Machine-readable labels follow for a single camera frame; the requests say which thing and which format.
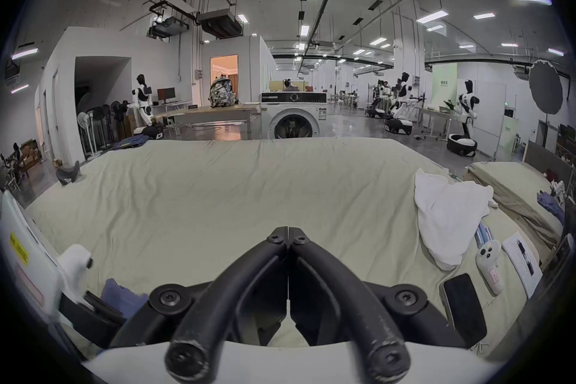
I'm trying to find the group of standing fans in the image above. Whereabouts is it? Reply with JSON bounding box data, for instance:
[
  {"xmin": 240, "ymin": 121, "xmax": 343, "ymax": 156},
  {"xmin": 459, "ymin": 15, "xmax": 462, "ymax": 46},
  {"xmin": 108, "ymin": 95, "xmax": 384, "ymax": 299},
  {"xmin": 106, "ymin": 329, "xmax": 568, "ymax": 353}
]
[{"xmin": 76, "ymin": 100, "xmax": 133, "ymax": 160}]

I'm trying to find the white cloth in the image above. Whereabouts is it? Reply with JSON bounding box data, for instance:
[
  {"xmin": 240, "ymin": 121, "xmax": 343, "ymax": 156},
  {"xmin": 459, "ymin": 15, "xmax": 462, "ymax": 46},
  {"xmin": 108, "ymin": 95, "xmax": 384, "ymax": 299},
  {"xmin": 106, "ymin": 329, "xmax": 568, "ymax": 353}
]
[{"xmin": 414, "ymin": 168, "xmax": 494, "ymax": 271}]

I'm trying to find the dark blue garment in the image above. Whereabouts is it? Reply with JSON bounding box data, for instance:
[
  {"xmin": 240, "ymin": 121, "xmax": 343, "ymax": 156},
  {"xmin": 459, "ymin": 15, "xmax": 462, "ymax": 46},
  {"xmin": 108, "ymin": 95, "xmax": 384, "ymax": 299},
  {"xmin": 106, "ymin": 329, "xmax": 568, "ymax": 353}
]
[{"xmin": 100, "ymin": 278, "xmax": 150, "ymax": 310}]

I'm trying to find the black round reflector on stand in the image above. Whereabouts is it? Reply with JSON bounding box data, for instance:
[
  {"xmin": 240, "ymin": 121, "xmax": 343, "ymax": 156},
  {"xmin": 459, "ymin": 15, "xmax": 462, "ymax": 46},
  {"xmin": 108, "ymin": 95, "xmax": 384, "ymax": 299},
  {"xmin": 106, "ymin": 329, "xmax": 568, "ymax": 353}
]
[{"xmin": 528, "ymin": 59, "xmax": 564, "ymax": 151}]

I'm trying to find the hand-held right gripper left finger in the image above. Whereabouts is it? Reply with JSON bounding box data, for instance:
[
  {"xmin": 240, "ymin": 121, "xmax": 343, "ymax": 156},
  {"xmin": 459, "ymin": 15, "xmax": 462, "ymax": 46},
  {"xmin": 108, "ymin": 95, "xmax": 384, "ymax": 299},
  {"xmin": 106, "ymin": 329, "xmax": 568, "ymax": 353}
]
[{"xmin": 110, "ymin": 227, "xmax": 289, "ymax": 381}]

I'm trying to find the bed with beige sheet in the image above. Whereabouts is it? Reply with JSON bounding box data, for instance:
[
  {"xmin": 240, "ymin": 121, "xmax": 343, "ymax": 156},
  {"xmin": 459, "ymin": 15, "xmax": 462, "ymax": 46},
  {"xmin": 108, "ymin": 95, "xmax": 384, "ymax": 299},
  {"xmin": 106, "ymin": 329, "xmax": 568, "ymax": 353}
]
[{"xmin": 22, "ymin": 137, "xmax": 554, "ymax": 362}]

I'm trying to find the black phone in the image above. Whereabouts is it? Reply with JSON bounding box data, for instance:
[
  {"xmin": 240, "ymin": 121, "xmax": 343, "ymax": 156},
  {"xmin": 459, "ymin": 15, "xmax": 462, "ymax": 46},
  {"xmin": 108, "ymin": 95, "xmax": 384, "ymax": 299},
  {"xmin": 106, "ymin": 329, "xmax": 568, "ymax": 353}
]
[{"xmin": 439, "ymin": 273, "xmax": 488, "ymax": 348}]

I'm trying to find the wooden table with backpack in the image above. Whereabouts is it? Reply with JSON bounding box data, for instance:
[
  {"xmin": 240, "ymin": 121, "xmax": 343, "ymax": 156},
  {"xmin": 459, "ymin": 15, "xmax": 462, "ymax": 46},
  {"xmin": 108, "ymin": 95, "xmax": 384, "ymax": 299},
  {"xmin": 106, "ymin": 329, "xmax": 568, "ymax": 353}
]
[{"xmin": 153, "ymin": 75, "xmax": 263, "ymax": 136}]

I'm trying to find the white hand controller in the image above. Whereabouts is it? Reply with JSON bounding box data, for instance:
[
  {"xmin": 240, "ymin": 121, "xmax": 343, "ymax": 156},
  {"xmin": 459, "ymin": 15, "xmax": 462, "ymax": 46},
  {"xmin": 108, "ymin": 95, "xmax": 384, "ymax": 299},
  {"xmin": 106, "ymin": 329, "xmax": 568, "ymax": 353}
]
[{"xmin": 475, "ymin": 239, "xmax": 505, "ymax": 296}]

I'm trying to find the white printed card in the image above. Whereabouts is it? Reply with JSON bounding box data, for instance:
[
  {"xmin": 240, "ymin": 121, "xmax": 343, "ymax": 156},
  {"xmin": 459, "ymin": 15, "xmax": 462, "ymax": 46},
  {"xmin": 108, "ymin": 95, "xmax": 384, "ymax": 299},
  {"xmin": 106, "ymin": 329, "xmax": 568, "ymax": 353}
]
[{"xmin": 501, "ymin": 232, "xmax": 544, "ymax": 300}]

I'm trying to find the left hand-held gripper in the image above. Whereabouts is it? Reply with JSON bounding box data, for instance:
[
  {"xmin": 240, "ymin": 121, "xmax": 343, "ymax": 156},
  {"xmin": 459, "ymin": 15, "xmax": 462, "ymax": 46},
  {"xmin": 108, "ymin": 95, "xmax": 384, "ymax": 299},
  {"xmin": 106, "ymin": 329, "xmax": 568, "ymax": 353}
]
[{"xmin": 0, "ymin": 189, "xmax": 136, "ymax": 349}]

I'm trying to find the white table with laptop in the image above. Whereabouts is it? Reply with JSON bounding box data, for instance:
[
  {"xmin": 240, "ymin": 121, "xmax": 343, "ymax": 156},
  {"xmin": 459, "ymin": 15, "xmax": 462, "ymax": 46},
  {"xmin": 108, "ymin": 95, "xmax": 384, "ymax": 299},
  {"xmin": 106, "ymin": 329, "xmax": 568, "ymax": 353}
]
[{"xmin": 415, "ymin": 100, "xmax": 459, "ymax": 142}]

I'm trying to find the blue cloth pile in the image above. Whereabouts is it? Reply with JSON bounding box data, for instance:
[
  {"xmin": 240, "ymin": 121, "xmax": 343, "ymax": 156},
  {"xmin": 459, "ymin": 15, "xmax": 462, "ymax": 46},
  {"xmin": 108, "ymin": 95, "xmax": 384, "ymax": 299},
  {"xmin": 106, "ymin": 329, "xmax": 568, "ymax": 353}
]
[{"xmin": 111, "ymin": 135, "xmax": 150, "ymax": 150}]

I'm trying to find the desk with monitor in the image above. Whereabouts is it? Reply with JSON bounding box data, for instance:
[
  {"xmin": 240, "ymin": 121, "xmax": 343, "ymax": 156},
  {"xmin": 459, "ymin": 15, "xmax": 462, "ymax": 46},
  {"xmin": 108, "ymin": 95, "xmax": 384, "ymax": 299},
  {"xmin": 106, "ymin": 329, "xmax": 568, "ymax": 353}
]
[{"xmin": 152, "ymin": 87, "xmax": 193, "ymax": 114}]

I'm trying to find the blue striped packet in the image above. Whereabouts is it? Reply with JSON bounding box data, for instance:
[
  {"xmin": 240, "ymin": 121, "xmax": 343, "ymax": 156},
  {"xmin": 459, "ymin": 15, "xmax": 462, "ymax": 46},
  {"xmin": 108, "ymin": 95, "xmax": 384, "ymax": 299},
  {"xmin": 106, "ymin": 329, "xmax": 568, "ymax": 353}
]
[{"xmin": 474, "ymin": 220, "xmax": 495, "ymax": 247}]

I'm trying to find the white washing machine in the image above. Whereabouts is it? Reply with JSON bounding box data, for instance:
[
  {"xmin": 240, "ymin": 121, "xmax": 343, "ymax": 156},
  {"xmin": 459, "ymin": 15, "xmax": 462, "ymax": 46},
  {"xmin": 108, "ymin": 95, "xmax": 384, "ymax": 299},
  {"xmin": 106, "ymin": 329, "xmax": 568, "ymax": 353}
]
[{"xmin": 259, "ymin": 91, "xmax": 328, "ymax": 141}]

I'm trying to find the beige bed with clutter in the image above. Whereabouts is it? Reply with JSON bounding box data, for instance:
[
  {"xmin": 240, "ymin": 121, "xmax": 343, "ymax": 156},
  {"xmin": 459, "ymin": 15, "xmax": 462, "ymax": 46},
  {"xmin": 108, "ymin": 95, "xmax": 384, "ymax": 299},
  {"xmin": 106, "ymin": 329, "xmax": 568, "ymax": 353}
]
[{"xmin": 463, "ymin": 140, "xmax": 576, "ymax": 252}]

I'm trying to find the white humanoid robot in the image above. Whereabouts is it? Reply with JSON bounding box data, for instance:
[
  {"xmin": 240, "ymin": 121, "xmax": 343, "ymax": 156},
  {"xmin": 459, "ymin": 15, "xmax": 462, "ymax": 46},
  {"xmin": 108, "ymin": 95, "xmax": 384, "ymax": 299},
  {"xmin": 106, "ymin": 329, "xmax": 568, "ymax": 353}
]
[
  {"xmin": 384, "ymin": 71, "xmax": 415, "ymax": 134},
  {"xmin": 446, "ymin": 79, "xmax": 479, "ymax": 158},
  {"xmin": 130, "ymin": 74, "xmax": 164, "ymax": 141}
]

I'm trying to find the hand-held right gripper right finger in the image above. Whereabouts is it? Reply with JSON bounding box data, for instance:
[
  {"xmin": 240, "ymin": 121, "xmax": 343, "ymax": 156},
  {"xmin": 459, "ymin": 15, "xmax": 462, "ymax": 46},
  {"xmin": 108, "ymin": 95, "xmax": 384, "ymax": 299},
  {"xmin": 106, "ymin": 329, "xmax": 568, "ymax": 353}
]
[{"xmin": 288, "ymin": 227, "xmax": 467, "ymax": 381}]

